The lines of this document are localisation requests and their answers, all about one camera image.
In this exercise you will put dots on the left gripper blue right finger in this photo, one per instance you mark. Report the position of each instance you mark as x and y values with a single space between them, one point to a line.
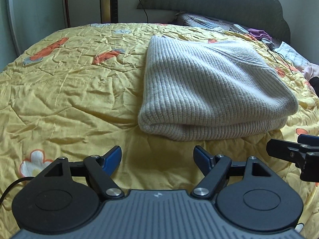
215 170

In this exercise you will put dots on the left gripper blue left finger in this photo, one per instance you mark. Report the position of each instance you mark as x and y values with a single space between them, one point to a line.
99 171

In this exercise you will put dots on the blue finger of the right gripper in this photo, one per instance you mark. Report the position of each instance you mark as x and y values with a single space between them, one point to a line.
288 151
308 139

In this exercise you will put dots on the white knitted sweater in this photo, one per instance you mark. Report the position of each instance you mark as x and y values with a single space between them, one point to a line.
201 91

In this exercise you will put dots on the pink cloth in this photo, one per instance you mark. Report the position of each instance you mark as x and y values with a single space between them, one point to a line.
311 71

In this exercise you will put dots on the yellow carrot print bedspread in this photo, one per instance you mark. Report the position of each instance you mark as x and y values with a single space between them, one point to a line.
78 91

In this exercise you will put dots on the white checked cloth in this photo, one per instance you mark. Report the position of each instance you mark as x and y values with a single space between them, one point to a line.
290 54

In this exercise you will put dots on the purple cloth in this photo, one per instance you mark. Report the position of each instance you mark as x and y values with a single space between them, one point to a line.
259 34

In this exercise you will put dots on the white remote control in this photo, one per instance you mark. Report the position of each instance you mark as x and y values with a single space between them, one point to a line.
240 29

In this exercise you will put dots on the grey scalloped headboard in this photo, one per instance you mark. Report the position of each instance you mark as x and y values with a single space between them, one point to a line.
264 15

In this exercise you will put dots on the patterned grey pillow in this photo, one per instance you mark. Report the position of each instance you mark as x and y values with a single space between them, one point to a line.
206 22

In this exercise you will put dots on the gold black tower fan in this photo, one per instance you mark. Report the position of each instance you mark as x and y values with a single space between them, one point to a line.
109 11

